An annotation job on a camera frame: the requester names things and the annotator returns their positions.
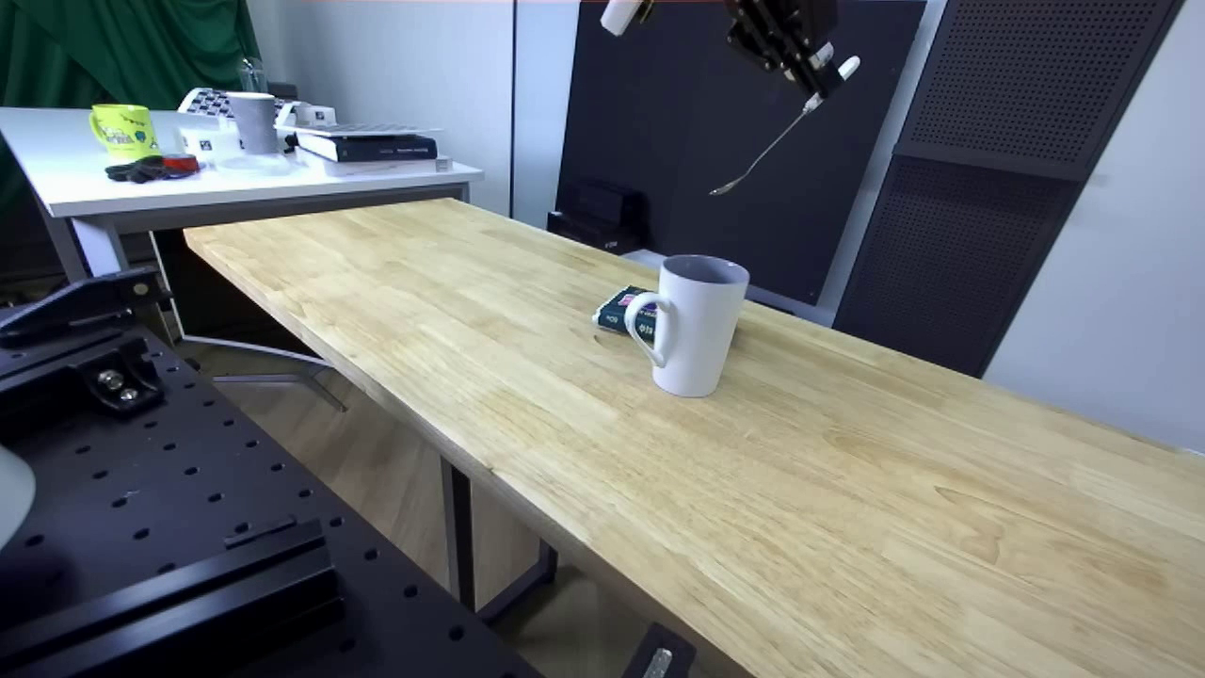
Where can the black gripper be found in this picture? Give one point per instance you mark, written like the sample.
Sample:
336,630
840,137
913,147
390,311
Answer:
771,14

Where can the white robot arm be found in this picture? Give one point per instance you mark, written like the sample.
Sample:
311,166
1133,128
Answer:
624,14

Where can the yellow cup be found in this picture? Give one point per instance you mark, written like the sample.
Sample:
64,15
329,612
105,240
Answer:
122,128

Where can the wide dark partition panel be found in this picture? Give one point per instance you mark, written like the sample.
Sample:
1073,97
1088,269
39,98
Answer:
678,137

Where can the narrow dark mesh panel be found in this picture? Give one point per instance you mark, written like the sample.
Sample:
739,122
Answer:
1002,190

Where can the black box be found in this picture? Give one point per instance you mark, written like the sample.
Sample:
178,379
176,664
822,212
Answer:
603,212

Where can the white mug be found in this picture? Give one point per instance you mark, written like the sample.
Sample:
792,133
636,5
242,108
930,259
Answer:
699,334

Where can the green crayon box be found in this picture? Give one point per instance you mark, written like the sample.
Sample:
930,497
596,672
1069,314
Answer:
616,311

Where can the black book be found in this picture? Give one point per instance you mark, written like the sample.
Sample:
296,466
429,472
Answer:
378,147

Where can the gray mug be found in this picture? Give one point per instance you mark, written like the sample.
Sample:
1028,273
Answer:
256,122

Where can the black table leg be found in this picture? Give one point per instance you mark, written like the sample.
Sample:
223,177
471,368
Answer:
461,539

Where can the small checkered white object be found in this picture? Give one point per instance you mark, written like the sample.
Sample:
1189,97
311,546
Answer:
206,109

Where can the white side table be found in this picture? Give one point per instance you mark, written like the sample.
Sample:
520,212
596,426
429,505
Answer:
188,190

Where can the red and black tool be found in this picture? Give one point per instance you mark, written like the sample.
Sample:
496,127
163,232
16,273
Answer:
151,166

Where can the green curtain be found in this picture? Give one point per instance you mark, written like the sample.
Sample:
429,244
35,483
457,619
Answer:
115,52

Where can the black clamp block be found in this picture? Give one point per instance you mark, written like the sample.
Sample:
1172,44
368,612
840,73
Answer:
122,386

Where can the metal table bracket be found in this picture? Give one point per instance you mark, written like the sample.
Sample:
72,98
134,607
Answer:
659,658

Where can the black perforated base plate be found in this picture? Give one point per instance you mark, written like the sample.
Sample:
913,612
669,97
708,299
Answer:
188,502

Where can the black rail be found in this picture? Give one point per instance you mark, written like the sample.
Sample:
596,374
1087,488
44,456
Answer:
163,598

